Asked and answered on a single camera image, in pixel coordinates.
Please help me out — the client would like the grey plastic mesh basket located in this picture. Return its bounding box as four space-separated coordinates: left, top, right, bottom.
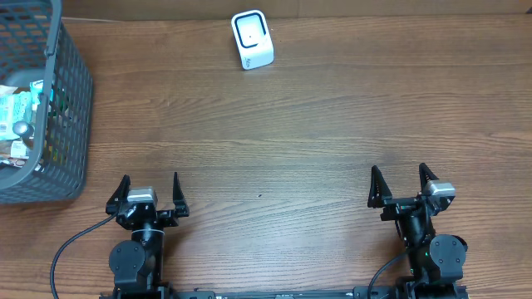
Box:
1 0 93 204

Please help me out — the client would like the white barcode scanner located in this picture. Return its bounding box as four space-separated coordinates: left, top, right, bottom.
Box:
231 9 274 71

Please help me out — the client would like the white green snack package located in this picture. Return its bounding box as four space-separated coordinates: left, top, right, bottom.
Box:
1 86 32 140

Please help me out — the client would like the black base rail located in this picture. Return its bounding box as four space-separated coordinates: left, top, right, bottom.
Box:
99 287 470 299

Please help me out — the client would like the brown labelled food package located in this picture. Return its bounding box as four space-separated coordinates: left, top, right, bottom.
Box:
1 139 33 168

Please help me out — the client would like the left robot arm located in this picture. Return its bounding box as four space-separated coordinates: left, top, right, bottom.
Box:
106 174 190 298

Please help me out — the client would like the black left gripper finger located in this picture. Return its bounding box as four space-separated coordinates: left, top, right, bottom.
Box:
172 172 190 218
106 174 131 215

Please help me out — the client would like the yellow oil bottle silver cap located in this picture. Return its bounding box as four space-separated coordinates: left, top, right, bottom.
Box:
12 120 34 147

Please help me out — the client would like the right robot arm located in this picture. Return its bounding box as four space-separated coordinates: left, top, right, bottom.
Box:
366 163 469 299

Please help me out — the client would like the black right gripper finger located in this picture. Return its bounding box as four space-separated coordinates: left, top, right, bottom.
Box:
419 163 438 193
367 165 392 208

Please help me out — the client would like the teal tissue pack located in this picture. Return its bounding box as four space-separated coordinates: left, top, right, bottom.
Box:
30 80 44 111

